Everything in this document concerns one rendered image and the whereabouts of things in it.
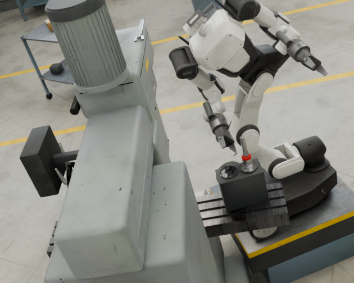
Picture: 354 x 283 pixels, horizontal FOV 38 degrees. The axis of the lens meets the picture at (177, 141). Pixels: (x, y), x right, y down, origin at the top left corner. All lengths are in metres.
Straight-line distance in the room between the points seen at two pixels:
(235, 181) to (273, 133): 2.21
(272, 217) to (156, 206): 0.89
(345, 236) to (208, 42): 1.54
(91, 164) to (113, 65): 0.36
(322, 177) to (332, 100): 1.83
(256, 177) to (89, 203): 1.12
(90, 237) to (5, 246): 3.05
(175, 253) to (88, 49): 0.73
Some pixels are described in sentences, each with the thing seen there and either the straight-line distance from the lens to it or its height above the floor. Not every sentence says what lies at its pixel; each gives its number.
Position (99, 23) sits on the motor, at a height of 2.13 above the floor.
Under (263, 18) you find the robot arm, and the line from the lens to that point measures 2.69.
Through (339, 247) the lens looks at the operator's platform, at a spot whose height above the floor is 0.13.
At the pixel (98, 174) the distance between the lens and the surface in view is 1.65.
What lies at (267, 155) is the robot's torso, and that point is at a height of 0.80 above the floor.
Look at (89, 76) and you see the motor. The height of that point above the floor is 1.96.
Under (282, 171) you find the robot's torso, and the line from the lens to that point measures 3.13.
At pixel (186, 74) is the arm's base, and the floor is 1.48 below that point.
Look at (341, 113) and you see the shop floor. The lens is 4.77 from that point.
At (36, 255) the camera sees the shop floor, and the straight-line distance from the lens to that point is 4.26.
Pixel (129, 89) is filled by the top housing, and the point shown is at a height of 1.83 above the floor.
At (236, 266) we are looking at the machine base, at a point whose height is 0.20.
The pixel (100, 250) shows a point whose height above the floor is 1.68.
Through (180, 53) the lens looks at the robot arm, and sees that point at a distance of 2.70.
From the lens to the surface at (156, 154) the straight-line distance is 2.02.
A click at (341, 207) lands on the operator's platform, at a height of 0.40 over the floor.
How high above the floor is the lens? 2.70
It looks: 34 degrees down
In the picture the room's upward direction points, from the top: 17 degrees counter-clockwise
